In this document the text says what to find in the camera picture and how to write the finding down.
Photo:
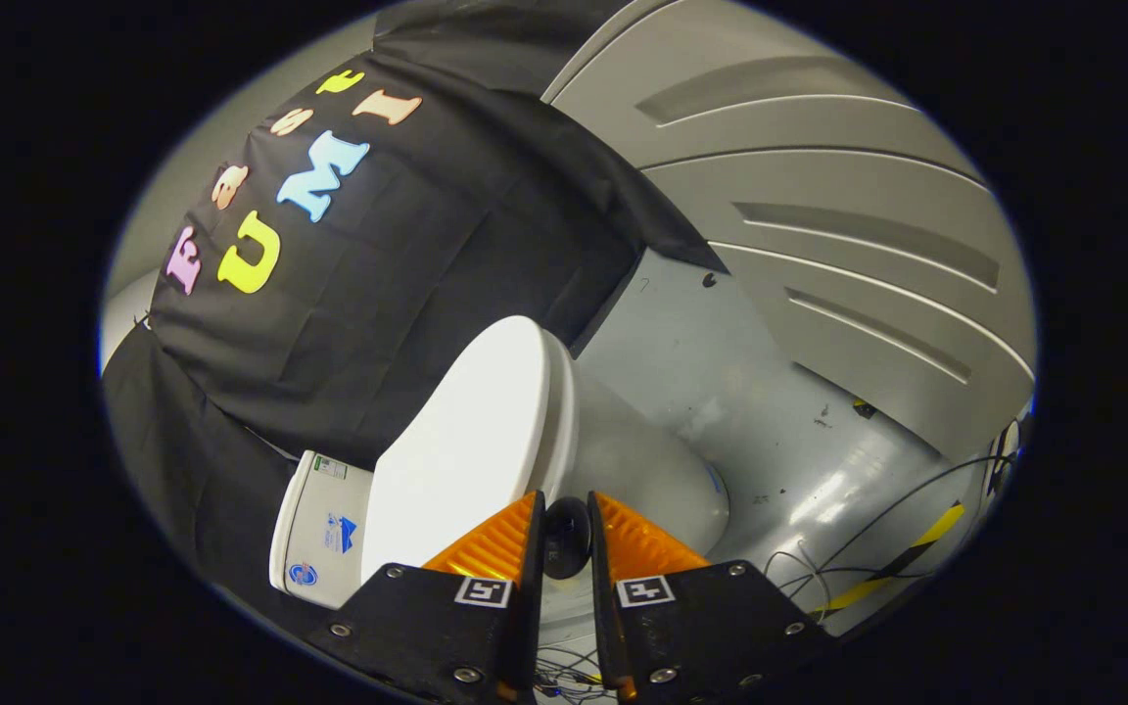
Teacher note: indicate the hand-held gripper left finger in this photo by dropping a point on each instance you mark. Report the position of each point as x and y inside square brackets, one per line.
[530, 587]

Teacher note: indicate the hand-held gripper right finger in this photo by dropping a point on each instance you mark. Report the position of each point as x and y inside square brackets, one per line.
[603, 587]

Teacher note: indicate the black round knob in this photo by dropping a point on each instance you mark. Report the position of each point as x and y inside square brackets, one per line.
[566, 534]

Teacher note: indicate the white toilet bowl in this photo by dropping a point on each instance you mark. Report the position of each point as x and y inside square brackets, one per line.
[642, 470]

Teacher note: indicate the yellow black hazard tape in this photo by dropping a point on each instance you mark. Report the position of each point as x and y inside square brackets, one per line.
[926, 539]

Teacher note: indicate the black backdrop cloth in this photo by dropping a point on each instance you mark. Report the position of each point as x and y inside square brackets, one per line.
[407, 245]

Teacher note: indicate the grey ribbed partition panel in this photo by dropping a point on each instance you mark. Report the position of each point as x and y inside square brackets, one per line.
[819, 196]

